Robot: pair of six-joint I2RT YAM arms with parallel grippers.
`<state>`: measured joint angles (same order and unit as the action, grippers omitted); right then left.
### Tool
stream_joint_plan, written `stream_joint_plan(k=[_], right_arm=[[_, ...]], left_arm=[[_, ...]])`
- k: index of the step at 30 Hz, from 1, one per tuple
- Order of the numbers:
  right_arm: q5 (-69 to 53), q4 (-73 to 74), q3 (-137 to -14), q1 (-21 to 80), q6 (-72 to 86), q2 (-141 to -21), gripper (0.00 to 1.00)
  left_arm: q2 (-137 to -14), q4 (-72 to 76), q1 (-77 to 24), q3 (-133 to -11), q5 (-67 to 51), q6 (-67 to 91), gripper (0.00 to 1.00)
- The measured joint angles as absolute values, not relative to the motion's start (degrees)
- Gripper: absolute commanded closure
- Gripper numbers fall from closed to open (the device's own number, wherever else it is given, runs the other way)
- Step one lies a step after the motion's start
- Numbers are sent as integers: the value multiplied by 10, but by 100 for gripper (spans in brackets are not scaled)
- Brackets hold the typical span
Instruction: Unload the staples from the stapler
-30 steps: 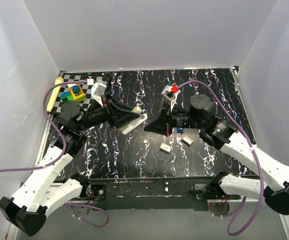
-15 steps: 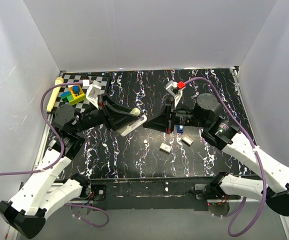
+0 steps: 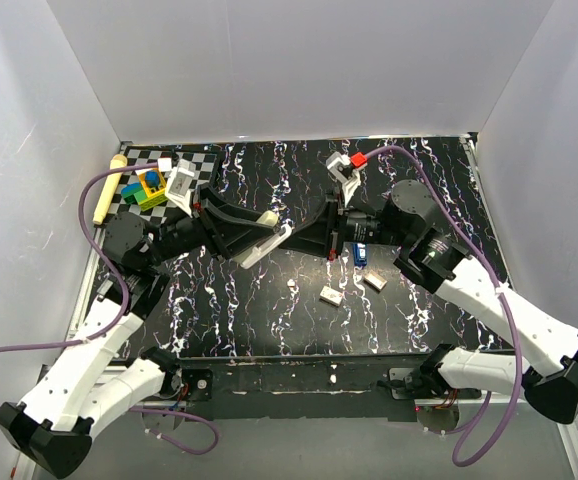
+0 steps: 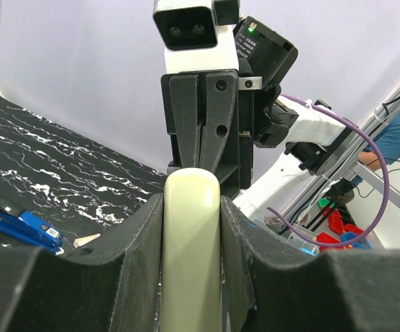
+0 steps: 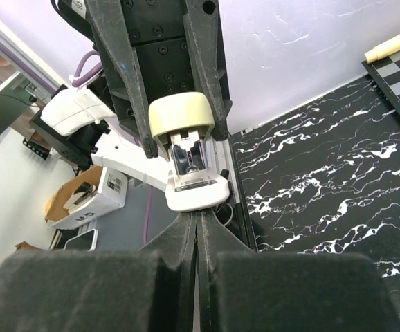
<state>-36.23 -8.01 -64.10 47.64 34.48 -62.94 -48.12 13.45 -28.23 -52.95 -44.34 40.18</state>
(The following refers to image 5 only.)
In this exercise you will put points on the white cardboard box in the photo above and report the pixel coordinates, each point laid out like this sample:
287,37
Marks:
94,193

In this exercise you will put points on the white plastic bin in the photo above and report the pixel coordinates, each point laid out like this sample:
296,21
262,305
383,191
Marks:
87,241

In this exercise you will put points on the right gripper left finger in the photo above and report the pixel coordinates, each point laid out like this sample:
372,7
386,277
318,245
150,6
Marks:
69,290

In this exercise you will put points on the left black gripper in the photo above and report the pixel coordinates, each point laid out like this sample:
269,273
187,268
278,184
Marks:
153,49

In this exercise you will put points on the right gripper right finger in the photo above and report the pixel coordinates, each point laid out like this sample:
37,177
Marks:
241,290

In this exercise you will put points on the white cream stapler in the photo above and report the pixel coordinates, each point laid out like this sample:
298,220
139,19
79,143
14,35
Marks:
180,124

